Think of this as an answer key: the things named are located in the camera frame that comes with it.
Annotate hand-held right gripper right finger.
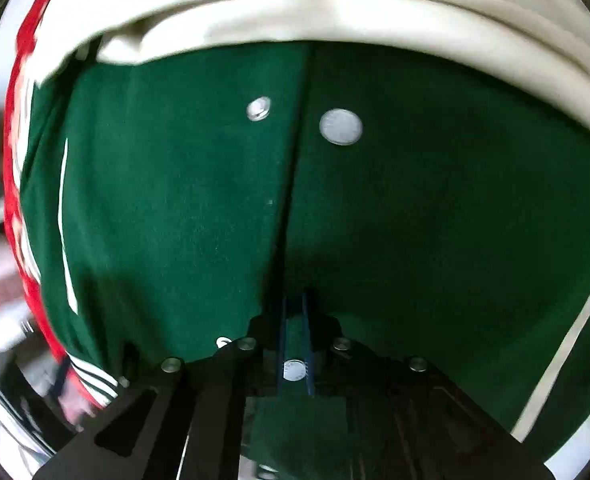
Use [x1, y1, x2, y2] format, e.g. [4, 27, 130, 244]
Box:
[301, 292, 556, 480]

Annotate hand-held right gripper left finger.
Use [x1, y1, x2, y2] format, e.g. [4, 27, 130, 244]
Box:
[32, 294, 297, 480]

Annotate green varsity jacket cream sleeves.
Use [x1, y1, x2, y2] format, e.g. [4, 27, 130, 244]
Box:
[2, 0, 590, 480]

